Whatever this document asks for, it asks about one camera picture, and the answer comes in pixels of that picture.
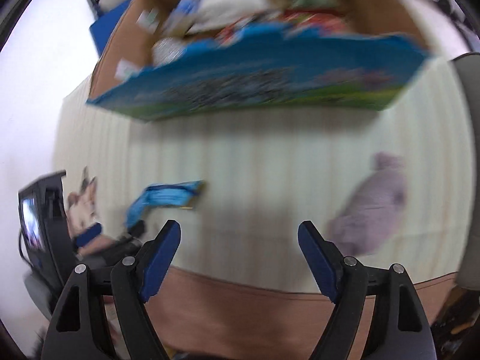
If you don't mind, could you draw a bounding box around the purple fleece towel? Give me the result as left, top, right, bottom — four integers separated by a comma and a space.
329, 152, 407, 256

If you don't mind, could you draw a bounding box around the blue snack bag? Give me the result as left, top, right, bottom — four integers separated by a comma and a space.
124, 180, 206, 228

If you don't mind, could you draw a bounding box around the light blue tissue pack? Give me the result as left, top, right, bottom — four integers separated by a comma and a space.
162, 0, 201, 38

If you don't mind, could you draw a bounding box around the white NMAR soft pack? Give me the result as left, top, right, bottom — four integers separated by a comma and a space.
187, 0, 271, 34

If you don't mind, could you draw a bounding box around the silver yellow scrub sponge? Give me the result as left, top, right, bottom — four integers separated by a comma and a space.
151, 37, 187, 67

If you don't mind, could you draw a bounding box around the orange snack bag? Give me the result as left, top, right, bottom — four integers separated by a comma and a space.
215, 16, 256, 46

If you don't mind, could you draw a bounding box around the red floral wipes pack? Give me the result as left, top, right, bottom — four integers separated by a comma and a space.
281, 10, 350, 35

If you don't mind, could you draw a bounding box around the brown cardboard box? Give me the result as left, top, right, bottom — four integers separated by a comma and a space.
88, 0, 429, 120

